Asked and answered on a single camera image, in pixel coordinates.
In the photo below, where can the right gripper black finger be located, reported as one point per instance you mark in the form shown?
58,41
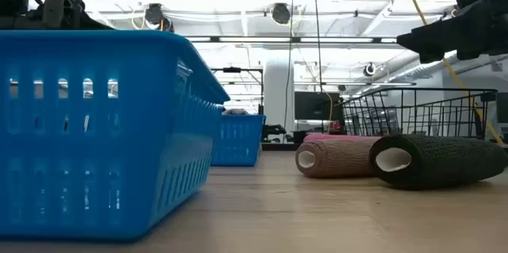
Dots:
436,35
430,55

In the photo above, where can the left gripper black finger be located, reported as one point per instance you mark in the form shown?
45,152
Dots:
93,25

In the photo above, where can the black bandage roll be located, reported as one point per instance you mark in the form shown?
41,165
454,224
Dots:
448,162

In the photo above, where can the grey patterned soft pack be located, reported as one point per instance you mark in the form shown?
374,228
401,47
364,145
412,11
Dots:
236,112

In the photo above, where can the large blue plastic basket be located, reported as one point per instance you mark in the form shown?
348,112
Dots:
119,58

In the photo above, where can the small blue plastic basket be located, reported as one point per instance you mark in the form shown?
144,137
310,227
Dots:
238,120

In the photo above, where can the black ceiling spotlight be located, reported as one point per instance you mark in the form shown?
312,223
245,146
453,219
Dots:
281,14
154,14
369,70

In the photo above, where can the black computer monitor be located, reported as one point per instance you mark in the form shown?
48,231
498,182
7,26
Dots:
317,106

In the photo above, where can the black background stand frame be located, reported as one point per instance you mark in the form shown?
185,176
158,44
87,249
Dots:
232,70

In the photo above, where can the black metal table frame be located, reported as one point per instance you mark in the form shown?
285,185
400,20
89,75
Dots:
278,146

